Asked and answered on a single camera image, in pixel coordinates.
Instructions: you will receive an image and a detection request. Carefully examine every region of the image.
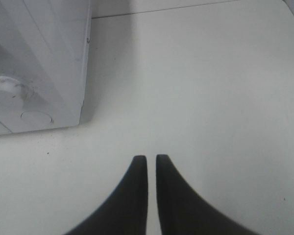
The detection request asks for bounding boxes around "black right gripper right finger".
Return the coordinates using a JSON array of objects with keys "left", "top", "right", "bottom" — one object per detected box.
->
[{"left": 156, "top": 154, "right": 252, "bottom": 235}]

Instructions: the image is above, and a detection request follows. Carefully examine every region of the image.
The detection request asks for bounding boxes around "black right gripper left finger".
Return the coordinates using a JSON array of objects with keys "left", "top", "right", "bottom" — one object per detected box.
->
[{"left": 67, "top": 155, "right": 147, "bottom": 235}]

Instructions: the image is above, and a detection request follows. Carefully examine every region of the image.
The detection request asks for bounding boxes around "white timer knob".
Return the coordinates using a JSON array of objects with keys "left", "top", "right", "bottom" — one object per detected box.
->
[{"left": 0, "top": 75, "right": 30, "bottom": 122}]

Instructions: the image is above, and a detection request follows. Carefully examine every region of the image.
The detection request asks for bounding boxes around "white microwave oven body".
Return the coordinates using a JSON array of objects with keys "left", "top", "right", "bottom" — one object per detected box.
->
[{"left": 0, "top": 0, "right": 92, "bottom": 135}]

